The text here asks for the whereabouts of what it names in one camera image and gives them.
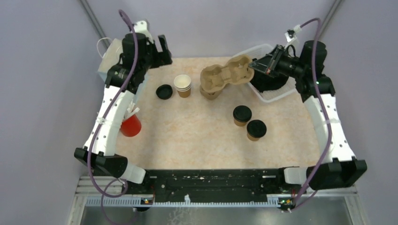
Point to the stack of black lids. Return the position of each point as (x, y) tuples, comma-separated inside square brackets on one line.
[(164, 92)]

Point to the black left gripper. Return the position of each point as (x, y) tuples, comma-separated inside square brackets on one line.
[(162, 57)]

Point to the stack of paper cups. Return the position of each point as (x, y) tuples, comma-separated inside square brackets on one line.
[(182, 84)]

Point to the remaining stacked cardboard carriers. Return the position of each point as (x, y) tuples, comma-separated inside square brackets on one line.
[(210, 95)]

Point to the brown cardboard cup carrier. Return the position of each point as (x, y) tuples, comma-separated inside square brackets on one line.
[(236, 71)]

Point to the brown paper coffee cup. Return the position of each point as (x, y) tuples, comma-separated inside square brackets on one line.
[(241, 116)]

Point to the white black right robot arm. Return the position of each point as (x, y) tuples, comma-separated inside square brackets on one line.
[(338, 166)]

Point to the white plastic basket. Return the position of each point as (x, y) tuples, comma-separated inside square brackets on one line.
[(268, 96)]

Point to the light blue paper bag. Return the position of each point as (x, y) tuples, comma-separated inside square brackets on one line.
[(110, 57)]

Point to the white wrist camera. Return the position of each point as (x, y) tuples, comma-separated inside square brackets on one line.
[(142, 27), (291, 34)]

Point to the black mounting base rail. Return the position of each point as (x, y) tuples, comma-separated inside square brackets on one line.
[(213, 186)]

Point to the white cable duct strip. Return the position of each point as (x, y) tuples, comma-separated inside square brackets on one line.
[(140, 202)]

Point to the black cloth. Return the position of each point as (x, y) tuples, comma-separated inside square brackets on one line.
[(262, 82)]

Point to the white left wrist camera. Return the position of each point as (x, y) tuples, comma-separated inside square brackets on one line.
[(142, 27)]

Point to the red straw cup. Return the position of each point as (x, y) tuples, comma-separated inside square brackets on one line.
[(131, 126)]

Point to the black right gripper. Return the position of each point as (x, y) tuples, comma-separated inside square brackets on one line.
[(266, 64)]

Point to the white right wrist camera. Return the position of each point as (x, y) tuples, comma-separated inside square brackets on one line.
[(291, 34)]

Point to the black coffee cup lid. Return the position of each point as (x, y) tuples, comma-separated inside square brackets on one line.
[(242, 113)]

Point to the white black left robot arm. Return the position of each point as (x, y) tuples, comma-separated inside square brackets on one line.
[(126, 70)]

